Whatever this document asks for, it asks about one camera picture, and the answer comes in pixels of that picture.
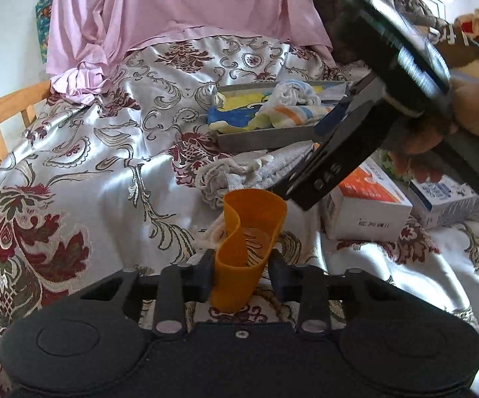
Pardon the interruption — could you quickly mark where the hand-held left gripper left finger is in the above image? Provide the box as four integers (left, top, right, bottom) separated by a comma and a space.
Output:
79, 249, 216, 337

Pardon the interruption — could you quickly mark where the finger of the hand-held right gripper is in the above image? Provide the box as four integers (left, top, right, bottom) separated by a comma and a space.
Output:
314, 72, 375, 139

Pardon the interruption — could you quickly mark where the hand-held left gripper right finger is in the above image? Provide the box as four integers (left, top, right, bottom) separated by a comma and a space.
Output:
268, 250, 394, 335

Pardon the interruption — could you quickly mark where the striped white towel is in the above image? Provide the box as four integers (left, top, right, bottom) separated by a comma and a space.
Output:
255, 79, 336, 130

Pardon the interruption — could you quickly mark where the orange plastic cup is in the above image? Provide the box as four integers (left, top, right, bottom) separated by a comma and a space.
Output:
210, 188, 288, 312

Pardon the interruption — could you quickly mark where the grey tray with cartoon picture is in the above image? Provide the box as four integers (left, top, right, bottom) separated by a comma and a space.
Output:
207, 80, 349, 152

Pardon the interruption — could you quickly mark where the grey white knitted sock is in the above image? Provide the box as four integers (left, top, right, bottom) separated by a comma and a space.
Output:
196, 149, 290, 211

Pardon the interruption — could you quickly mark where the brown puffer jacket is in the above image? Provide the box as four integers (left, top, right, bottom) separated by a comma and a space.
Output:
309, 0, 447, 67

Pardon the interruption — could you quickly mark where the white orange box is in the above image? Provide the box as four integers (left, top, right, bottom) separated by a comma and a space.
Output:
321, 161, 414, 242

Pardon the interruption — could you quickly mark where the white blue milk carton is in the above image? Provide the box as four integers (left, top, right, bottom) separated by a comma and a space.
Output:
406, 173, 479, 230

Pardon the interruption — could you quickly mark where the floral satin blanket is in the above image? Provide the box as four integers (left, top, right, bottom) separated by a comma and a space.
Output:
0, 35, 479, 398

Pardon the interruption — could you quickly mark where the pink draped sheet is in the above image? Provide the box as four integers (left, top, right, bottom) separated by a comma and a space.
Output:
45, 0, 334, 104

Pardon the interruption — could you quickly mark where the wooden bed rail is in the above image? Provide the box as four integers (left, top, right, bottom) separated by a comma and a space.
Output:
0, 81, 52, 189

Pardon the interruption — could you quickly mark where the green wall poster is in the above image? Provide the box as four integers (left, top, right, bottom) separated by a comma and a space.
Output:
35, 0, 56, 65

